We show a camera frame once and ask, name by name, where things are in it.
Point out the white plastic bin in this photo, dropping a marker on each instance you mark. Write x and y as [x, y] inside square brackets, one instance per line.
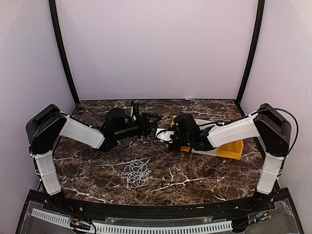
[210, 152]

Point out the left black frame post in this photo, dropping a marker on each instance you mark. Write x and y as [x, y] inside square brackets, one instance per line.
[61, 50]

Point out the left yellow plastic bin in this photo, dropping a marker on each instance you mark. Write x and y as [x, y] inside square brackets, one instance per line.
[186, 131]

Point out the right black frame post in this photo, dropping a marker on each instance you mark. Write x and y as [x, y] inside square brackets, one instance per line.
[252, 51]

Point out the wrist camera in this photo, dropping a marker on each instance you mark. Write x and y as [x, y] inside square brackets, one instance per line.
[163, 135]
[135, 113]

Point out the black front rail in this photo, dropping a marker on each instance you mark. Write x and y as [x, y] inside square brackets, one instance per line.
[100, 211]

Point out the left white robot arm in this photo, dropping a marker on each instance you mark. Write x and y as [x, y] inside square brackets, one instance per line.
[45, 129]

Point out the black frame post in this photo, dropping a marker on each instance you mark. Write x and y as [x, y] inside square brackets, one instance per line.
[61, 50]
[252, 51]

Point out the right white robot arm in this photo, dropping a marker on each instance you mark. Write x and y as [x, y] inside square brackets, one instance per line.
[266, 123]

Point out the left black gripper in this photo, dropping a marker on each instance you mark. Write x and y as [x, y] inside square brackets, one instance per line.
[145, 125]

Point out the yellow plastic bin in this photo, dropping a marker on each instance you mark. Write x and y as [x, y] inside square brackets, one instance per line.
[231, 150]
[186, 131]

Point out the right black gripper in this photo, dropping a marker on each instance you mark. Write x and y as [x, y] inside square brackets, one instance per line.
[175, 148]

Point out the white slotted cable duct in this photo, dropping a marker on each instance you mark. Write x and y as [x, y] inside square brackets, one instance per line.
[114, 225]

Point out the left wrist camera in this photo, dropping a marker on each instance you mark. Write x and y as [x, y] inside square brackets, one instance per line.
[135, 113]

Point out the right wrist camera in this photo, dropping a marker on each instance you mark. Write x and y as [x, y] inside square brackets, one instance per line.
[163, 135]

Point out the right yellow plastic bin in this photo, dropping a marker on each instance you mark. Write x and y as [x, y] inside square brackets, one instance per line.
[231, 150]

